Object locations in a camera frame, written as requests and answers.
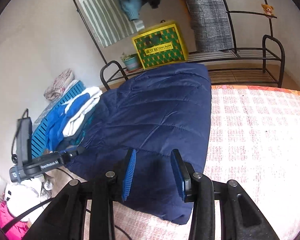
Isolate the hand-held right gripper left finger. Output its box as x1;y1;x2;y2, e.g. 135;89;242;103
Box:
22;148;138;240

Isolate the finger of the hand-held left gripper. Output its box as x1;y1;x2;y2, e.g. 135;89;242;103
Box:
61;146;86;165

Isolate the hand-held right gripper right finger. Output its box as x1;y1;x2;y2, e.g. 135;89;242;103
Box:
170;149;281;240

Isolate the navy puffer jacket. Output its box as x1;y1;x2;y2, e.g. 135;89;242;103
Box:
65;62;212;225

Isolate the black metal clothes rack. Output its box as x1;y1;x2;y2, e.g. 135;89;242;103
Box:
63;0;286;90

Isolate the folded dark teal garment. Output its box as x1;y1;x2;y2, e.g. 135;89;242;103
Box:
66;115;96;152

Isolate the blue slatted plastic crate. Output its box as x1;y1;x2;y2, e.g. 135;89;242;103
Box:
31;80;87;159

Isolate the blue and white jacket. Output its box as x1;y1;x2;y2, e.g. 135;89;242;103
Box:
43;87;103;155

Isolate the folded floral quilt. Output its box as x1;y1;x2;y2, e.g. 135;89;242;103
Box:
43;69;75;100

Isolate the pink garment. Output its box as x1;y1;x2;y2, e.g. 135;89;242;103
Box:
0;201;28;240

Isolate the pink checkered blanket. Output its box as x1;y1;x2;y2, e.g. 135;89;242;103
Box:
85;86;300;240

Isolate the small potted plant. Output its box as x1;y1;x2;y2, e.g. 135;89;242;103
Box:
120;52;140;72

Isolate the orange bed sheet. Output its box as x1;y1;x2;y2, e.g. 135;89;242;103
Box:
211;84;300;97

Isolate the yellow green patterned box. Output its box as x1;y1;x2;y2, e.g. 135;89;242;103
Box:
132;20;189;70

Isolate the white green striped cloth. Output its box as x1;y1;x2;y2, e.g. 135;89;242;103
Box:
67;0;144;48

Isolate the light teal denim jacket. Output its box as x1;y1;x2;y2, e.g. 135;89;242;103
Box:
107;0;144;22

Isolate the grey plaid coat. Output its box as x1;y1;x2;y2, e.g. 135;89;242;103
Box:
181;0;234;53

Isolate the small brown teddy bear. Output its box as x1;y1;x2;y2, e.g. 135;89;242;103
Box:
261;4;275;15

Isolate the black cable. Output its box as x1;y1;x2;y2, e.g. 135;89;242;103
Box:
2;197;51;233

